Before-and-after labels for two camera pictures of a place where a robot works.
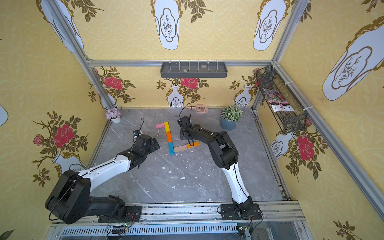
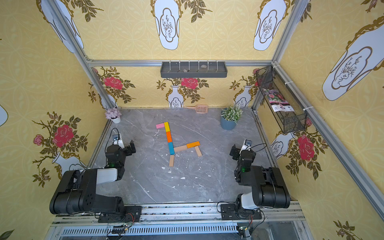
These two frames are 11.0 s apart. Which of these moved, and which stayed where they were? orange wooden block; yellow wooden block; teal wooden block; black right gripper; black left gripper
Moved: black right gripper; black left gripper
Stayed: yellow wooden block; teal wooden block; orange wooden block
